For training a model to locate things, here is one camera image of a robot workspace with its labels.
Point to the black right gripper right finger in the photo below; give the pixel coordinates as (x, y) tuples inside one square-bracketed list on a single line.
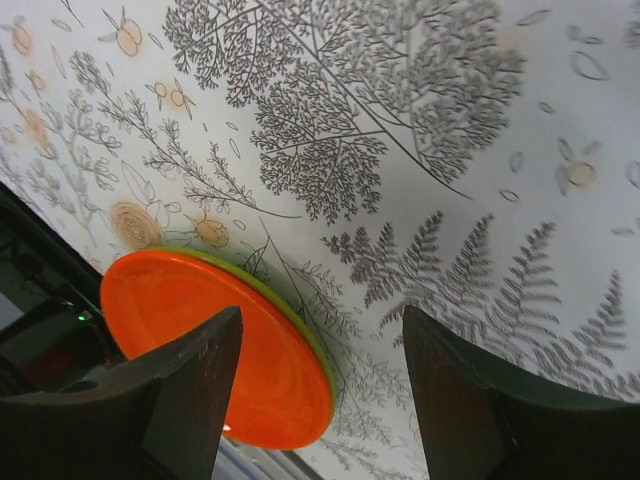
[(481, 417)]

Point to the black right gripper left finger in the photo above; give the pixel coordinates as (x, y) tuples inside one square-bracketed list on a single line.
[(159, 416)]

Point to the orange plate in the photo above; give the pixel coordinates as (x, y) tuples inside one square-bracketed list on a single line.
[(244, 359)]

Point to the lime green plate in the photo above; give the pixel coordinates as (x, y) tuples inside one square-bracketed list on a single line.
[(280, 295)]

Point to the floral tablecloth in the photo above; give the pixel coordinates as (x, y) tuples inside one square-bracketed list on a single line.
[(475, 159)]

